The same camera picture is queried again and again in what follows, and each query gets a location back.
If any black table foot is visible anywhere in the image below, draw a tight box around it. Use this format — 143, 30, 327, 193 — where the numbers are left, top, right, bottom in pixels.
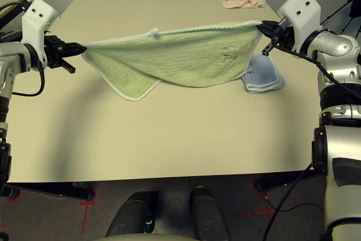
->
0, 181, 94, 201
255, 177, 300, 192

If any grey left robot leg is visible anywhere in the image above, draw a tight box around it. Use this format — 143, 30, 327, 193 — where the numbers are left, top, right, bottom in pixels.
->
105, 191, 159, 239

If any grey robot leg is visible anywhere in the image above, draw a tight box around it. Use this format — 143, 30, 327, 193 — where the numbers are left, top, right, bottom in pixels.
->
105, 191, 159, 239
190, 186, 231, 241

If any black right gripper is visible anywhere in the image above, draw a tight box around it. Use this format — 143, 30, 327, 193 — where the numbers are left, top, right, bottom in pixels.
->
258, 20, 296, 56

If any pink towel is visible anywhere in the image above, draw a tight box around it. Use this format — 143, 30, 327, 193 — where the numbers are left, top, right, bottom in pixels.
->
222, 0, 266, 10

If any green towel white trim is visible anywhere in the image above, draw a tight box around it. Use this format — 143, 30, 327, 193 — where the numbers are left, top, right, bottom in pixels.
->
81, 20, 263, 102

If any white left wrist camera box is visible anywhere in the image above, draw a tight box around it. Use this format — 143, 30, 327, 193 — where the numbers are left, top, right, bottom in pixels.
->
21, 0, 59, 64

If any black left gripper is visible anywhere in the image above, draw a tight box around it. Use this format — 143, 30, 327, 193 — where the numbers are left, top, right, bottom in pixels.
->
44, 35, 87, 74

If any thin black floor cable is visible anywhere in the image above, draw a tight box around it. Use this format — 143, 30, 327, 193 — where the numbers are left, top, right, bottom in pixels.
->
265, 192, 325, 213

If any folded blue towel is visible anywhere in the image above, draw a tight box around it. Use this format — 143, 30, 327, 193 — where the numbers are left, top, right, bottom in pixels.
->
241, 53, 286, 94

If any grey right robot leg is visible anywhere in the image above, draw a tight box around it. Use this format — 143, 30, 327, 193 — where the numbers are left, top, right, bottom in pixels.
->
190, 186, 231, 241

